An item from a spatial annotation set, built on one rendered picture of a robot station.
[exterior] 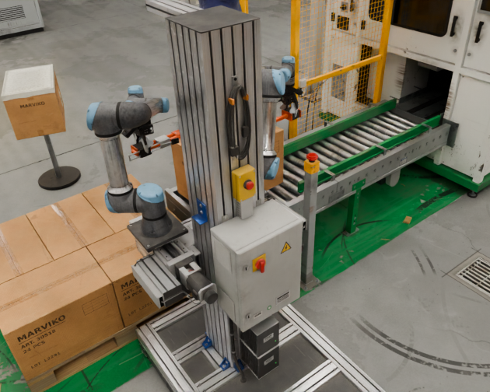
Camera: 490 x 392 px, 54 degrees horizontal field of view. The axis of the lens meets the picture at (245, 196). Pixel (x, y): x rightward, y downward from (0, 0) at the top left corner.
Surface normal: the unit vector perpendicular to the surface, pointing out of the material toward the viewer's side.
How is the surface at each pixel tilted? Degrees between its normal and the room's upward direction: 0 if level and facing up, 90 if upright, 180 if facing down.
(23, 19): 91
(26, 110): 90
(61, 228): 0
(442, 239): 0
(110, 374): 0
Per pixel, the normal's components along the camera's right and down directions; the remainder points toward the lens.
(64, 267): -0.04, -0.82
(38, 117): 0.32, 0.54
